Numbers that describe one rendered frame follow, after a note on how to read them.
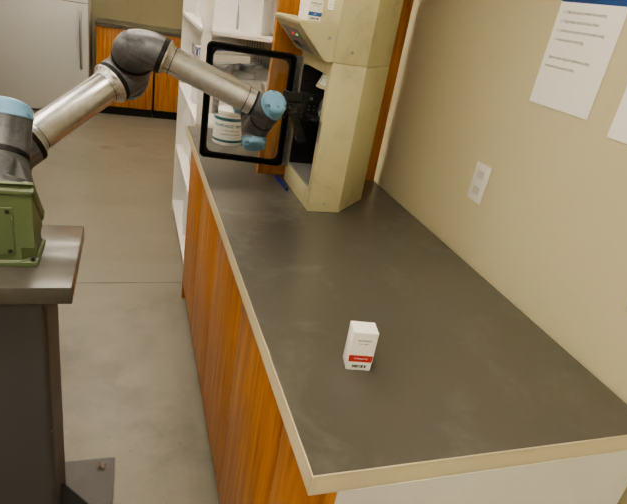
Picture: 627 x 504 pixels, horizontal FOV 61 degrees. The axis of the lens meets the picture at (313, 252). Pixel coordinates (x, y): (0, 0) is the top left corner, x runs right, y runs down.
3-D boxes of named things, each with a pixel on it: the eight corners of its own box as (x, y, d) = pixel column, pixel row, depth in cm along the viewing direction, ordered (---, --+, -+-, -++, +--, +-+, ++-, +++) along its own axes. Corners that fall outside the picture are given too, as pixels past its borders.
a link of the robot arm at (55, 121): (-40, 137, 121) (132, 28, 149) (-33, 165, 134) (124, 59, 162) (2, 175, 123) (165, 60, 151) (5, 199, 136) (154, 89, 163)
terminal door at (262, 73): (281, 166, 200) (297, 54, 183) (198, 156, 194) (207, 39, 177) (281, 166, 200) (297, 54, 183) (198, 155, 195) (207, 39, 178)
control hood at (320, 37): (302, 48, 184) (307, 17, 179) (332, 63, 156) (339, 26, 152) (270, 43, 180) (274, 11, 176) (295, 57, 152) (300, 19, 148)
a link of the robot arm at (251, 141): (250, 134, 156) (249, 101, 160) (238, 151, 166) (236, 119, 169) (275, 138, 160) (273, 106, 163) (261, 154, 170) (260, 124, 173)
